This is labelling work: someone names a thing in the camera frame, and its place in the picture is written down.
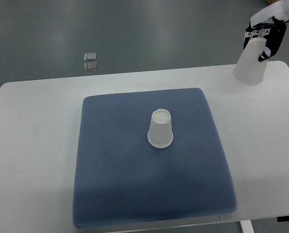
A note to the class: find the blue textured cushion mat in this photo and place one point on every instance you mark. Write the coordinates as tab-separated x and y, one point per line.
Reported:
121	179

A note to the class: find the white paper cup on mat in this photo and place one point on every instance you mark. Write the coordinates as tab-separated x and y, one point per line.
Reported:
160	133

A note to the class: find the white table leg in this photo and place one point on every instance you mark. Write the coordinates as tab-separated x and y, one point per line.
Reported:
246	226

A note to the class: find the white paper cup carried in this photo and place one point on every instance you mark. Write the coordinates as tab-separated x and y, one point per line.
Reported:
249	71

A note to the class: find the black table control panel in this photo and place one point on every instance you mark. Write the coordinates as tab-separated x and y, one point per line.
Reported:
283	219

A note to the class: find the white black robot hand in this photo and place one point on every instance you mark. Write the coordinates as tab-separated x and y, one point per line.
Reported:
273	34

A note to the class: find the upper floor outlet plate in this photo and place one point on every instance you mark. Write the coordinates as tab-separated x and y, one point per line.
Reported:
90	56

